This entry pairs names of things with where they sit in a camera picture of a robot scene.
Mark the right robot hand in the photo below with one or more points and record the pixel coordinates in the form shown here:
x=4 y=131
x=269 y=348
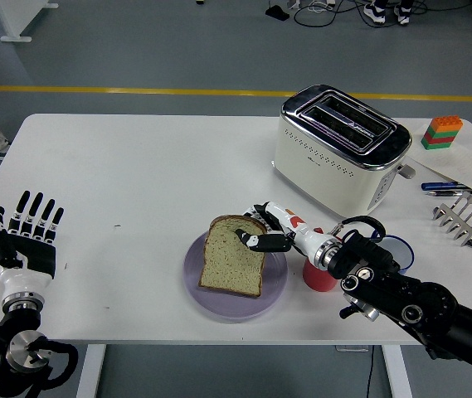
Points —
x=302 y=238

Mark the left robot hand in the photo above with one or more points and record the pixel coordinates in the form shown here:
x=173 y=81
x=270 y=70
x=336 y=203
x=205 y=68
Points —
x=28 y=253

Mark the bread slice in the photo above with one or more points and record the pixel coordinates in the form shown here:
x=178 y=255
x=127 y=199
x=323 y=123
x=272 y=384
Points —
x=227 y=265

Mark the purple plate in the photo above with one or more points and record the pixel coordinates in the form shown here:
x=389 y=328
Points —
x=219 y=309

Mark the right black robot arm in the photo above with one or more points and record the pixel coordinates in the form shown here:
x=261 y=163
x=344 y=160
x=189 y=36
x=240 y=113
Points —
x=405 y=294

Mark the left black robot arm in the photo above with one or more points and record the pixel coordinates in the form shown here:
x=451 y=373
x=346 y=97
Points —
x=16 y=352

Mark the red mug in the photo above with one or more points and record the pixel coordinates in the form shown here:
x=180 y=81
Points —
x=316 y=280

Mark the cream and chrome toaster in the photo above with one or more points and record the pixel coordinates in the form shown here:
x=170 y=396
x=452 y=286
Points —
x=327 y=174

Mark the blue mug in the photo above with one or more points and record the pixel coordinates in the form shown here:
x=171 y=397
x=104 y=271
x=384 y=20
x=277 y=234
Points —
x=402 y=248

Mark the white table leg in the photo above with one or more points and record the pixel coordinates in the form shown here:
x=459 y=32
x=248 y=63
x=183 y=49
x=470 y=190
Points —
x=397 y=373
x=90 y=373

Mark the blue pen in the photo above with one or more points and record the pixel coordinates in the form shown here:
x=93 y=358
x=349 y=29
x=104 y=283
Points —
x=439 y=186

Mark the black pen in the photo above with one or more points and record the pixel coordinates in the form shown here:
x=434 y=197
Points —
x=455 y=193

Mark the metal toast rack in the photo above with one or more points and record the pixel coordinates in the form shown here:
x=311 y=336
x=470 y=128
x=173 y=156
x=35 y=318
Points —
x=468 y=215

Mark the white paper sheet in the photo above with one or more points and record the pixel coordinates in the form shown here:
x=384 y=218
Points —
x=455 y=159

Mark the toy brick stack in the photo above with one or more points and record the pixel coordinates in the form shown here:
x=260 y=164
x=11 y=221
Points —
x=441 y=132

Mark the black foot pedal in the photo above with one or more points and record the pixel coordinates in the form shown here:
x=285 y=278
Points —
x=277 y=13

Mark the white furniture base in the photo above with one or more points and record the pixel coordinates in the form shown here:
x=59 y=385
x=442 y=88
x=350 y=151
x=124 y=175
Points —
x=16 y=16

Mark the white under-table bracket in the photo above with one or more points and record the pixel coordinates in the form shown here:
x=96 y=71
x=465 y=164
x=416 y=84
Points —
x=351 y=348

